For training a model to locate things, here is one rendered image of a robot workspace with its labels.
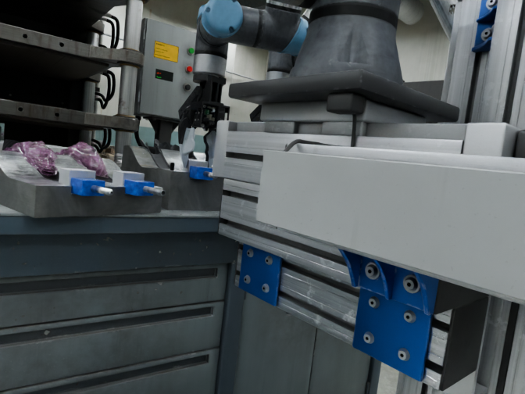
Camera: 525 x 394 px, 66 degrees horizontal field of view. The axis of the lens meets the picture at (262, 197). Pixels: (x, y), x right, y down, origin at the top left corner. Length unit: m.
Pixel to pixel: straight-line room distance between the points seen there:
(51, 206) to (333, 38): 0.53
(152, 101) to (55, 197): 1.13
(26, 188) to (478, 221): 0.69
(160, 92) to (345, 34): 1.41
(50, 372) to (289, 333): 0.63
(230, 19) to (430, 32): 7.50
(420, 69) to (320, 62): 7.63
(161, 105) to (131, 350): 1.14
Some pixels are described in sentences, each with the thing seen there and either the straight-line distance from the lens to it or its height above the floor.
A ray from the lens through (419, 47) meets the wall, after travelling 8.26.
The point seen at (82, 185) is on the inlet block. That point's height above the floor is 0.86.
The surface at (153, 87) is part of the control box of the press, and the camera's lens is 1.85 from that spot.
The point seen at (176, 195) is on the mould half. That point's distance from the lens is 0.95.
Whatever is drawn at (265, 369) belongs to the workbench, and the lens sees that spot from 1.25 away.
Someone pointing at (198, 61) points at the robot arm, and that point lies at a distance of 0.95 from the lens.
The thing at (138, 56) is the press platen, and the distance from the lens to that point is 1.69.
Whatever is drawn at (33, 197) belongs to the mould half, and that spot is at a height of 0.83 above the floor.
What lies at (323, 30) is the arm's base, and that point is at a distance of 0.54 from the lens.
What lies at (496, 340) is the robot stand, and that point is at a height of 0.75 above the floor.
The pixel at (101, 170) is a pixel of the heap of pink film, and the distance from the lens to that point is 0.97.
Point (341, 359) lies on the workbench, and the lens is 1.47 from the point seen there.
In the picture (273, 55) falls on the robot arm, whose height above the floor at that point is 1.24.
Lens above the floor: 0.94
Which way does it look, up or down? 5 degrees down
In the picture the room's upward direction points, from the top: 7 degrees clockwise
